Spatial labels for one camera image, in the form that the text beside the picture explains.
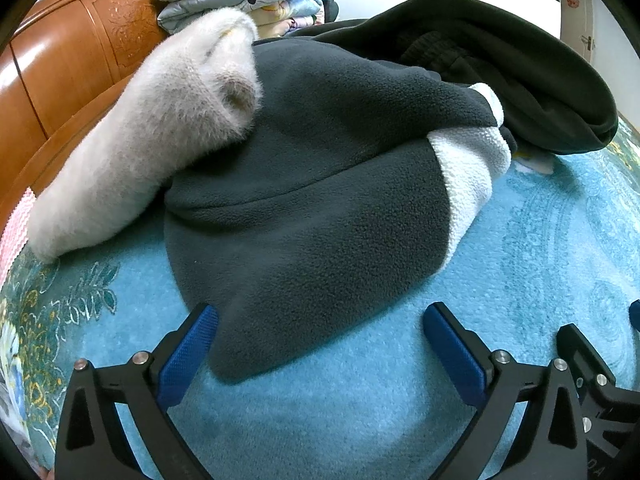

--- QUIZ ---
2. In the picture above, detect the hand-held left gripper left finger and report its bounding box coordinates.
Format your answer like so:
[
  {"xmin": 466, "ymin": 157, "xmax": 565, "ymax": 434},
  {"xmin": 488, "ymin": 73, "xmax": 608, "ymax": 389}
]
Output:
[{"xmin": 54, "ymin": 303, "xmax": 221, "ymax": 480}]

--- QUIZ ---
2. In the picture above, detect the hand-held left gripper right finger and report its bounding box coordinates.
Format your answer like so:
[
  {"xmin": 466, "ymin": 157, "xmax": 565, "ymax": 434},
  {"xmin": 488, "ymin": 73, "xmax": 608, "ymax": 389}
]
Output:
[{"xmin": 422, "ymin": 301, "xmax": 588, "ymax": 480}]

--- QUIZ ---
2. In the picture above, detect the grey and white fleece jacket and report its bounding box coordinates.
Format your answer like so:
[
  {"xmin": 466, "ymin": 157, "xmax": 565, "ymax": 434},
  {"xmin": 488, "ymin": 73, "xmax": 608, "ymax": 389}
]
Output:
[{"xmin": 162, "ymin": 35, "xmax": 513, "ymax": 386}]

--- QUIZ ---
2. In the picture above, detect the black sweatshirt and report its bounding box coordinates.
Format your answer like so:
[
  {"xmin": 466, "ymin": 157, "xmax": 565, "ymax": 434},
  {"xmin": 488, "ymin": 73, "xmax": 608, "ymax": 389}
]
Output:
[{"xmin": 287, "ymin": 0, "xmax": 621, "ymax": 156}]

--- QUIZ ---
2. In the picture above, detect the blue patterned bed blanket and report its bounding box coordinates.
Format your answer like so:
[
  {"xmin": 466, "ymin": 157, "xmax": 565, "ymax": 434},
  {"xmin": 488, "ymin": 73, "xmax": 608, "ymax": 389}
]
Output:
[{"xmin": 0, "ymin": 115, "xmax": 640, "ymax": 480}]

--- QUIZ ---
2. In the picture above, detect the pink cloth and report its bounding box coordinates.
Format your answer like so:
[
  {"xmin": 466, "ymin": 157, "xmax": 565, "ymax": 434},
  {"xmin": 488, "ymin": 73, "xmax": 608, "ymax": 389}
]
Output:
[{"xmin": 0, "ymin": 187, "xmax": 36, "ymax": 281}]

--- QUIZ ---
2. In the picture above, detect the beige fuzzy sweater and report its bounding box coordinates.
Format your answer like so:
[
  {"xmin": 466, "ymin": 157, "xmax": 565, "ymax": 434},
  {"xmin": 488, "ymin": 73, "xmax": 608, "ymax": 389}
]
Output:
[{"xmin": 27, "ymin": 8, "xmax": 265, "ymax": 263}]

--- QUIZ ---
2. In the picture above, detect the white door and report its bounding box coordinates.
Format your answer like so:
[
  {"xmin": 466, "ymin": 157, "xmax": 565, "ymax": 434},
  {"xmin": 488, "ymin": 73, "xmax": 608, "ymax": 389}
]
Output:
[{"xmin": 555, "ymin": 0, "xmax": 621, "ymax": 76}]

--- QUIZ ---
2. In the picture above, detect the wooden headboard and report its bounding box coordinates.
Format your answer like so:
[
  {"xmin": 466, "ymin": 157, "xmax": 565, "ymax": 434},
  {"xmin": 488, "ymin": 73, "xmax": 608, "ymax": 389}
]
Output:
[{"xmin": 0, "ymin": 0, "xmax": 221, "ymax": 241}]

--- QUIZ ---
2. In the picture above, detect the folded colourful blanket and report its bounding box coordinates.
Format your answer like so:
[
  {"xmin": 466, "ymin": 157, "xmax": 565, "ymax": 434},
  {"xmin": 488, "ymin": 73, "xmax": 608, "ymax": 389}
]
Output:
[{"xmin": 252, "ymin": 0, "xmax": 341, "ymax": 41}]

